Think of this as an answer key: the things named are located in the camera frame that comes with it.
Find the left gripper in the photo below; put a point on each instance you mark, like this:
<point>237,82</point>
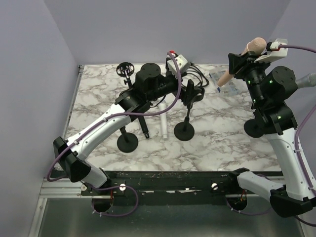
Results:
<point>187,96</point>

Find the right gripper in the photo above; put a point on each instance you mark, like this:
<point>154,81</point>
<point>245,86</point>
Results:
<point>237,61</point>

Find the beige microphone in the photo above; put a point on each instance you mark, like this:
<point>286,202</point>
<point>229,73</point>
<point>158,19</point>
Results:
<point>236,61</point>

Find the white microphone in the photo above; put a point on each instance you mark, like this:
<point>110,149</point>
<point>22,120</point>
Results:
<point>163,121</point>

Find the round-base stand with clip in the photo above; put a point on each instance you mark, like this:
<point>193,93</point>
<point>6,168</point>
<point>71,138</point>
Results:
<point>184,131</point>

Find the black microphone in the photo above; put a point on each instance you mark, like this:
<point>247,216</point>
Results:
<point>144,127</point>

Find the round-base stand with shockmount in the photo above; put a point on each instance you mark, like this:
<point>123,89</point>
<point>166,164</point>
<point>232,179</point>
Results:
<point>254,128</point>

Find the black tripod mic stand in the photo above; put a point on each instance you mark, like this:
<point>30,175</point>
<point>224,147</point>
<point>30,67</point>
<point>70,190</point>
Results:
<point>125,70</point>

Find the silver microphone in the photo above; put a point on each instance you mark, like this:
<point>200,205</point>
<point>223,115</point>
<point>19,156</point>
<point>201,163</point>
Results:
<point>306,81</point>

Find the black round-base mic stand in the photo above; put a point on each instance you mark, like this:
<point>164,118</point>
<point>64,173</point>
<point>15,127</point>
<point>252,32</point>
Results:
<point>127,142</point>

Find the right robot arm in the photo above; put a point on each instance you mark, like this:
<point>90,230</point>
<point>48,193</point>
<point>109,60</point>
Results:
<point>276,121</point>

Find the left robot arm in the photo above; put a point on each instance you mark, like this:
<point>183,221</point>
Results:
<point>72,153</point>

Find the clear plastic organizer box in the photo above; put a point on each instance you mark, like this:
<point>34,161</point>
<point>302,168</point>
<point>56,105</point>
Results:
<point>232,88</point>

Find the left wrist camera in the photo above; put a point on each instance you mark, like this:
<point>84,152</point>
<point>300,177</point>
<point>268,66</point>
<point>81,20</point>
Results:
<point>182,63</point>

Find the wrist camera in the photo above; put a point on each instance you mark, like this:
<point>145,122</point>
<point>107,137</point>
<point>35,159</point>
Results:
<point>274,51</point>
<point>182,63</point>

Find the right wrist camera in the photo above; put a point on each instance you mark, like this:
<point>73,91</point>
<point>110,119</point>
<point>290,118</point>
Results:
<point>274,51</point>

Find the black mounting rail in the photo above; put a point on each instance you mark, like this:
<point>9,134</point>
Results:
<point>166,188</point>

